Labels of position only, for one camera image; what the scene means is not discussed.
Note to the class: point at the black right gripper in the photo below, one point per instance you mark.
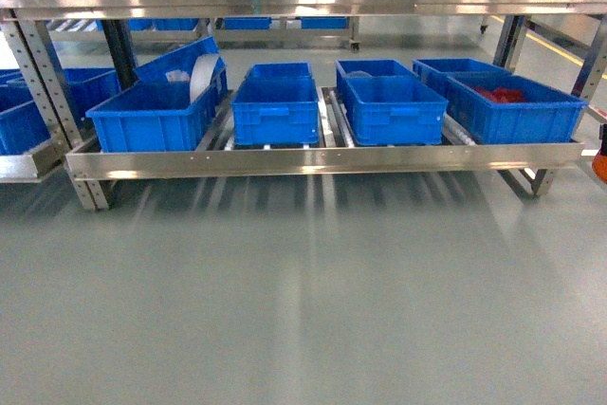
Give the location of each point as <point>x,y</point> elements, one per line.
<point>603,137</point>

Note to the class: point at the orange cylindrical cap 4680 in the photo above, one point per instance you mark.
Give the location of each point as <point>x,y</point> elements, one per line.
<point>599,166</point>

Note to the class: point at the blue bin with red parts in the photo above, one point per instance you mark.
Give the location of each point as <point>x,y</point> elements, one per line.
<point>548,115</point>

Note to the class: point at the red parts in bin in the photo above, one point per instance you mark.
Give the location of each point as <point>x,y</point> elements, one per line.
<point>501,95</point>

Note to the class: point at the steel shelf rack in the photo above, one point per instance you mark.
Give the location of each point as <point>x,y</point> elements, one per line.
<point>92,172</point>

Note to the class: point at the blue bin behind right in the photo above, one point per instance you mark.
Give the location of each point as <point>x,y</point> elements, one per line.
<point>434,72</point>

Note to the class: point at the blue bin centre right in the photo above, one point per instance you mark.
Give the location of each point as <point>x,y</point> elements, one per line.
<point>393,111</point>

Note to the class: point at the blue bin behind centre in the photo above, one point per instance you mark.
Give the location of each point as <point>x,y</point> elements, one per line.
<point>373,67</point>

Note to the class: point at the white paper roll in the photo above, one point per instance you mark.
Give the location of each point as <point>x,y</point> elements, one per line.
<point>206,67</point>

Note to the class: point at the tilted blue bin behind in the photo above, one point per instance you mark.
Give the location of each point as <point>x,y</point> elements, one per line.
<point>171,66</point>

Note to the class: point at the blue bin far left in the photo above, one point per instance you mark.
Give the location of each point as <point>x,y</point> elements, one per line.
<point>157,116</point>

